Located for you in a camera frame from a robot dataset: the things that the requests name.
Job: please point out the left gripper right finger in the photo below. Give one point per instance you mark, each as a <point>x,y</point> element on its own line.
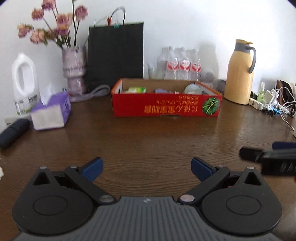
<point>211,177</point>

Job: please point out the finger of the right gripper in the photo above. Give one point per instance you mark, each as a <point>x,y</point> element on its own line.
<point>283,145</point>
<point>254,155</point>

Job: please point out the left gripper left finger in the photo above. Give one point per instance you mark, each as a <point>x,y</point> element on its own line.
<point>83,178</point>

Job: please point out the pale green plastic bag ball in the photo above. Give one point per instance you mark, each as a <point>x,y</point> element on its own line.
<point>193,89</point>

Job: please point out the red cardboard box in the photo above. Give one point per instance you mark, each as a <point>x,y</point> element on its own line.
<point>151,104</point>

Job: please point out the green tissue pack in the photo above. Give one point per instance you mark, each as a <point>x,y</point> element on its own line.
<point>136,90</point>

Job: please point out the purple knitted cloth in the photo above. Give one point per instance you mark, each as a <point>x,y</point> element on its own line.
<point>159,90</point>

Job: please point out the white power strip with chargers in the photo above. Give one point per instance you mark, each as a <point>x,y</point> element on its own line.
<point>278,101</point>

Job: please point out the green spray bottle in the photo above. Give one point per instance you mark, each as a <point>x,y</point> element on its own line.
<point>261,92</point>

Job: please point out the yellow thermos jug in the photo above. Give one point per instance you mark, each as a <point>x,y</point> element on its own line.
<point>240,73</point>

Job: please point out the purple tissue box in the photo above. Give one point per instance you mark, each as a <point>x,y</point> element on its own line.
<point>52,111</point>

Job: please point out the small floral tin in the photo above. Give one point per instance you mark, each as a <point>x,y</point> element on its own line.
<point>221,86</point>

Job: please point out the black cylindrical case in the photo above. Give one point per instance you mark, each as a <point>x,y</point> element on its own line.
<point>13,132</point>

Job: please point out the white astronaut speaker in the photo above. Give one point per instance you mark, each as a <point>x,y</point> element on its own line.
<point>207,76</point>

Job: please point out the white detergent bottle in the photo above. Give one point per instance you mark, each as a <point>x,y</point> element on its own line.
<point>25,84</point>

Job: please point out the water bottle right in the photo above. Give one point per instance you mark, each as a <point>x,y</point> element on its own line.
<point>195,71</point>

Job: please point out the water bottle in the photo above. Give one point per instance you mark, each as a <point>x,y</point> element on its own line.
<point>184,65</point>
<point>195,71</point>
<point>172,64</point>

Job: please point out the water bottle middle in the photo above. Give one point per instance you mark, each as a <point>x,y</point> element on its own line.
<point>184,65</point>

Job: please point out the water bottle left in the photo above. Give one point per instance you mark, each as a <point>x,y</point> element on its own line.
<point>172,64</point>

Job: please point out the purple flower vase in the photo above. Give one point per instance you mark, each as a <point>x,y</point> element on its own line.
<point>74,69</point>

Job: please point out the clear drinking glass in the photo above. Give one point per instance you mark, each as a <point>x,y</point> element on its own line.
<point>153,71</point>

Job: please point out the black paper bag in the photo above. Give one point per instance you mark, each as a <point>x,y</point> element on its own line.
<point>114,51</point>

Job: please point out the pink artificial flowers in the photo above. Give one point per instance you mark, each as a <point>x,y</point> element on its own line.
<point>60,28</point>

